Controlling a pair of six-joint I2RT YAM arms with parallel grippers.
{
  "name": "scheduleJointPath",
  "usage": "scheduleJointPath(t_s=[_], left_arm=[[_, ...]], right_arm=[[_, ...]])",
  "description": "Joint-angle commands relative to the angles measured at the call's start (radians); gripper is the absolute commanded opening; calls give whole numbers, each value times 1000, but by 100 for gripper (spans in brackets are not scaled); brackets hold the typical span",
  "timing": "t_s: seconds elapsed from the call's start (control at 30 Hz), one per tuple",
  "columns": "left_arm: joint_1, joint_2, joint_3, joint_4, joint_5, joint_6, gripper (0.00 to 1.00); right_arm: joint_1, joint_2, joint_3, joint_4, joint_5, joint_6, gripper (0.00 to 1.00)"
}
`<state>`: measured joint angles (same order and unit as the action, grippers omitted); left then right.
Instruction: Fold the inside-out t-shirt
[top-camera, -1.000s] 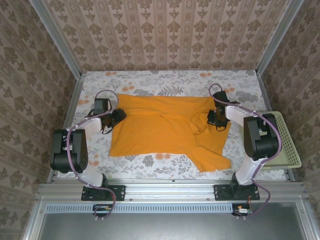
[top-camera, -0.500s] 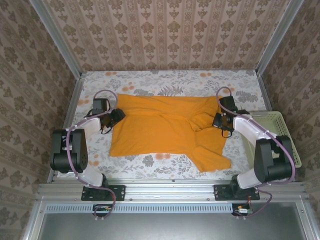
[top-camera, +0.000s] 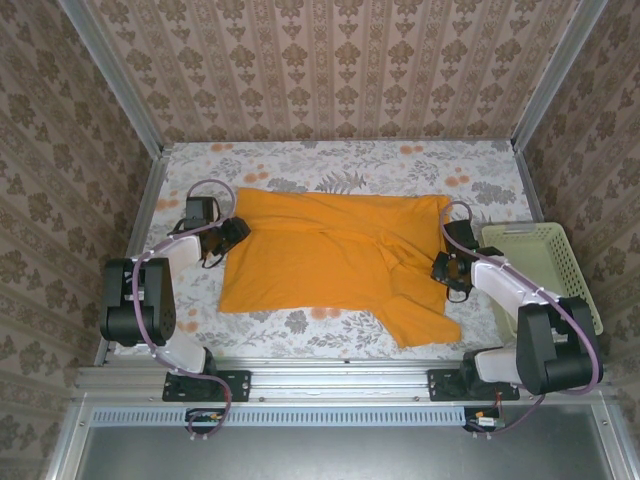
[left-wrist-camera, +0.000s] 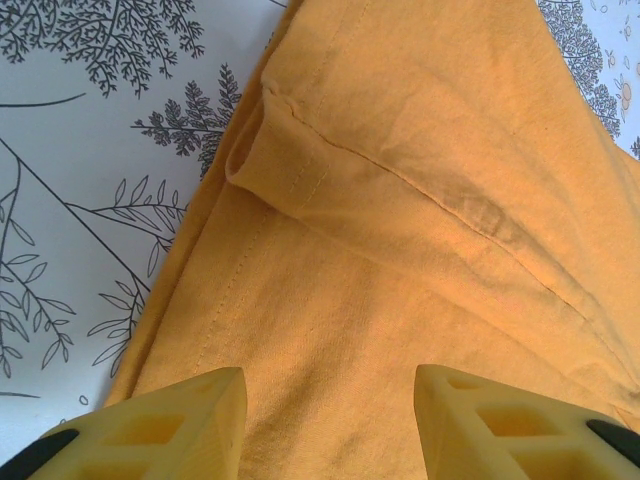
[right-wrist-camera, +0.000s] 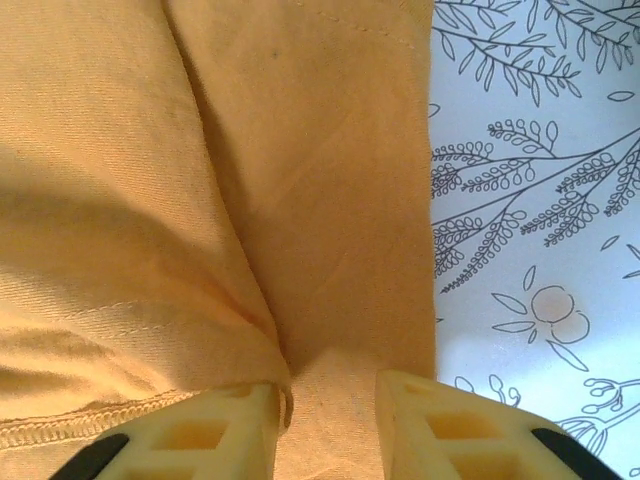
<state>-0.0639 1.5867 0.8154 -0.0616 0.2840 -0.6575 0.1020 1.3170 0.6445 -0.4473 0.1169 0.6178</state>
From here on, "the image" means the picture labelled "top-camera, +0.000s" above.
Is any orange t-shirt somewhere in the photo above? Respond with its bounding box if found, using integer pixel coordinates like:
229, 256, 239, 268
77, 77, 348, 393
218, 187, 462, 350

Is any pale green plastic basket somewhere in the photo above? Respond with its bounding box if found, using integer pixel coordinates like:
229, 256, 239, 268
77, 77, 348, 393
480, 222, 605, 346

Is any floral table cover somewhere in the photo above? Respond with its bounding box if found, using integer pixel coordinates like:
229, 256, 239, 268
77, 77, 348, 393
107, 139, 576, 361

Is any small circuit board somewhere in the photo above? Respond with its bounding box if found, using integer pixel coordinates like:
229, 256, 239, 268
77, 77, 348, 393
463, 407, 504, 434
185, 408, 226, 434

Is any grey metal panel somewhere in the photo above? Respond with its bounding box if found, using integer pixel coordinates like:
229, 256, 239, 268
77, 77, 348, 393
49, 403, 640, 480

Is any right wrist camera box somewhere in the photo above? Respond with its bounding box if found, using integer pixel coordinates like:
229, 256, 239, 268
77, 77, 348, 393
442, 219, 478, 252

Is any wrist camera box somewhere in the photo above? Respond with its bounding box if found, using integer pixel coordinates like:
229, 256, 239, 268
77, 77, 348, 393
442, 219, 478, 252
184, 197, 220, 222

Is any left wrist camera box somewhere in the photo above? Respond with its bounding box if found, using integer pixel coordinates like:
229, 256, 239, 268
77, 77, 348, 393
184, 197, 220, 222

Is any aluminium table side rail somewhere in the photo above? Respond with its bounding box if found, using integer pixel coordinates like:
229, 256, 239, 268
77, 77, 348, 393
93, 148, 174, 366
514, 147, 592, 364

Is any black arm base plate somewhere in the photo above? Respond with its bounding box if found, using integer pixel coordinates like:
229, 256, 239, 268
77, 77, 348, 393
428, 368, 521, 403
162, 369, 252, 404

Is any aluminium mounting rail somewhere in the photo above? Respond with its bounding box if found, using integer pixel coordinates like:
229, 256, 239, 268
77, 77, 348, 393
73, 358, 615, 402

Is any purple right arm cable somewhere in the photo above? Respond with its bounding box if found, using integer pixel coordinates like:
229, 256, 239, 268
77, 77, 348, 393
438, 200, 605, 439

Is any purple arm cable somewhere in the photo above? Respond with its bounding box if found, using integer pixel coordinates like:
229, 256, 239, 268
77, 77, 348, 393
130, 178, 240, 442
438, 200, 605, 439

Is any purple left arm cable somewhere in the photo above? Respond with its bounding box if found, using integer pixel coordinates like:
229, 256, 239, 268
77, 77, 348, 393
130, 178, 240, 442

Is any aluminium frame post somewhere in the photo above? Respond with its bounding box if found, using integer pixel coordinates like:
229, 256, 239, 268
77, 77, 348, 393
512, 0, 609, 151
58, 0, 165, 157

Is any grey slotted cable duct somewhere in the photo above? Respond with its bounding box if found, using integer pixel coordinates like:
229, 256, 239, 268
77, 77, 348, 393
92, 405, 467, 428

